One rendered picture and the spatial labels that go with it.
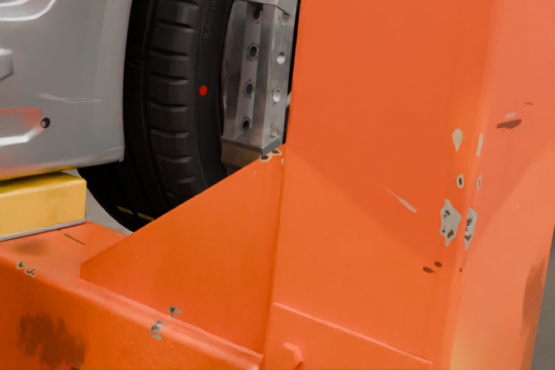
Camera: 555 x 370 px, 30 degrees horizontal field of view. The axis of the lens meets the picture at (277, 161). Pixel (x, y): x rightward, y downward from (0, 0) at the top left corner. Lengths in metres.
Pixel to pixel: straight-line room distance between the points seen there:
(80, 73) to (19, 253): 0.20
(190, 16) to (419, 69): 0.54
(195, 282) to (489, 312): 0.26
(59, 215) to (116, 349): 0.24
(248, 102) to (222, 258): 0.40
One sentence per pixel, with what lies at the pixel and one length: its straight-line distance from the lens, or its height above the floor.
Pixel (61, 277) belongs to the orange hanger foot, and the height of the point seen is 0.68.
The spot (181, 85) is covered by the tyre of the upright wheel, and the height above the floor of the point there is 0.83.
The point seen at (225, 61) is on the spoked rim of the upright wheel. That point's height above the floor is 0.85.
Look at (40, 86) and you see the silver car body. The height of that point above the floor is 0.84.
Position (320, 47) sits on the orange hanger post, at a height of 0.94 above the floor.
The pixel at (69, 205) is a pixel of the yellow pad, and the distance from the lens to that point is 1.14.
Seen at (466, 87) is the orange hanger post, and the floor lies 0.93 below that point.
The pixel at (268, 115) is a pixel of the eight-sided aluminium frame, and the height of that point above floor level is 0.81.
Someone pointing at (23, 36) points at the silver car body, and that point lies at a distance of 1.05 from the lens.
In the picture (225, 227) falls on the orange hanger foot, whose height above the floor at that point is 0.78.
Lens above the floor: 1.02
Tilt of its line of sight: 13 degrees down
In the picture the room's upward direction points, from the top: 6 degrees clockwise
